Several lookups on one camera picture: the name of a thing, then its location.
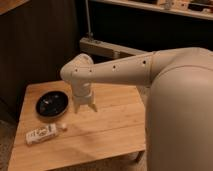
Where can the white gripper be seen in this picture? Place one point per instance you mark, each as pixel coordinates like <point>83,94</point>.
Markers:
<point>83,95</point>

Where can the wooden beam rail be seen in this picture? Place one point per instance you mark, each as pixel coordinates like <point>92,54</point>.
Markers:
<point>104,49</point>

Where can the black ceramic bowl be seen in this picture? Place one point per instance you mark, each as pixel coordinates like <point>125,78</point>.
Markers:
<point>52,104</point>

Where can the metal vertical pole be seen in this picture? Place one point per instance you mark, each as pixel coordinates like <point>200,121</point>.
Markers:
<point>90,34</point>

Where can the wooden table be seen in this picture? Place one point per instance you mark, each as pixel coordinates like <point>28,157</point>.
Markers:
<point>115,128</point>

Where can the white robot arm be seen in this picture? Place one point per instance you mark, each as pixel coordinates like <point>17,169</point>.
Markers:
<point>179,109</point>

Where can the wooden shelf with items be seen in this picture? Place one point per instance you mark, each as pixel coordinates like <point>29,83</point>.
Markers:
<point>177,7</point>

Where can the white plastic bottle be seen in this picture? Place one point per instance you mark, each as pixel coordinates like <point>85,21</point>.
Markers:
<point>44,133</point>

